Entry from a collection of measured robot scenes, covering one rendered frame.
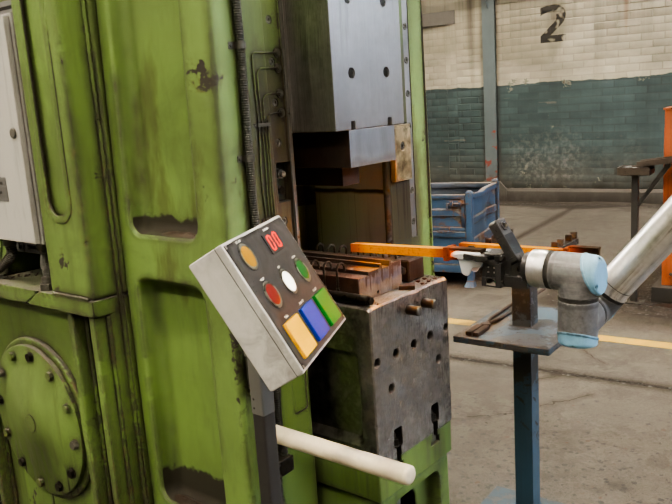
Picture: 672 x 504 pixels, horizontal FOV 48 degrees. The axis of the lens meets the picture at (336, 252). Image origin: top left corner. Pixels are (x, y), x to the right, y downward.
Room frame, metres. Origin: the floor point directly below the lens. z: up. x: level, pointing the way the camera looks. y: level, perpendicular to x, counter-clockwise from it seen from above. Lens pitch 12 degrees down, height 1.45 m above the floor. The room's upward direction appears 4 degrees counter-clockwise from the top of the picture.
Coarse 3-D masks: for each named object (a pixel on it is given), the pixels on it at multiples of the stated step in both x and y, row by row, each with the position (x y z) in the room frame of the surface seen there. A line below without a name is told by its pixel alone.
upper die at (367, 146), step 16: (368, 128) 1.99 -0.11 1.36; (384, 128) 2.04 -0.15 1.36; (304, 144) 2.02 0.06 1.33; (320, 144) 1.98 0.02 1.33; (336, 144) 1.95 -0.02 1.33; (352, 144) 1.93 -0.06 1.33; (368, 144) 1.98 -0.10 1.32; (384, 144) 2.04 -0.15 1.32; (304, 160) 2.02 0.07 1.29; (320, 160) 1.99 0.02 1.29; (336, 160) 1.95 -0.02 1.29; (352, 160) 1.93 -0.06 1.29; (368, 160) 1.98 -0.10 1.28; (384, 160) 2.03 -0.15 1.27
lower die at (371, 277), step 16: (352, 256) 2.12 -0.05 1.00; (368, 256) 2.14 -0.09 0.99; (320, 272) 2.03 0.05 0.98; (352, 272) 1.99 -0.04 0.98; (368, 272) 1.96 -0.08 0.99; (384, 272) 2.01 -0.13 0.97; (400, 272) 2.07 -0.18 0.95; (352, 288) 1.93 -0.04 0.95; (368, 288) 1.95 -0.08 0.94; (384, 288) 2.01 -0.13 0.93
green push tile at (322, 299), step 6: (324, 288) 1.61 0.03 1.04; (318, 294) 1.57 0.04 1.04; (324, 294) 1.59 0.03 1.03; (318, 300) 1.55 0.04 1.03; (324, 300) 1.57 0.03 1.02; (330, 300) 1.60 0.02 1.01; (318, 306) 1.54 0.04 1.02; (324, 306) 1.55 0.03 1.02; (330, 306) 1.58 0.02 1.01; (324, 312) 1.54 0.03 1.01; (330, 312) 1.56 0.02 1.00; (336, 312) 1.59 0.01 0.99; (330, 318) 1.54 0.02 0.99; (336, 318) 1.57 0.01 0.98; (330, 324) 1.54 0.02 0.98
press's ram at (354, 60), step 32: (288, 0) 1.96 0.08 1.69; (320, 0) 1.90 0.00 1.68; (352, 0) 1.96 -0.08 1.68; (384, 0) 2.07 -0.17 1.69; (288, 32) 1.97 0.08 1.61; (320, 32) 1.90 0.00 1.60; (352, 32) 1.95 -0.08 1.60; (384, 32) 2.06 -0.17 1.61; (288, 64) 1.97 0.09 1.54; (320, 64) 1.91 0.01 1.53; (352, 64) 1.95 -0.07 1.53; (384, 64) 2.05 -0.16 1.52; (320, 96) 1.91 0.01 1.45; (352, 96) 1.94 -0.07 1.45; (384, 96) 2.05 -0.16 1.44; (320, 128) 1.91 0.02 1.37; (352, 128) 1.95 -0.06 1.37
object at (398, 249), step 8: (352, 248) 2.07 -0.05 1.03; (360, 248) 2.05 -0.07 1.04; (368, 248) 2.03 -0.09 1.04; (376, 248) 2.01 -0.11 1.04; (384, 248) 2.00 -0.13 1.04; (392, 248) 1.98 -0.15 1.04; (400, 248) 1.96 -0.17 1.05; (408, 248) 1.95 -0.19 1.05; (416, 248) 1.93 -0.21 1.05; (424, 248) 1.92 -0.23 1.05; (432, 248) 1.90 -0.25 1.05; (440, 248) 1.89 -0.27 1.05; (448, 248) 1.87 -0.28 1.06; (456, 248) 1.86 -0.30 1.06; (464, 248) 1.85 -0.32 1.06; (472, 248) 1.84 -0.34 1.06; (480, 248) 1.83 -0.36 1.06; (432, 256) 1.90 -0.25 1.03; (440, 256) 1.89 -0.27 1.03; (448, 256) 1.87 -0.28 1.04
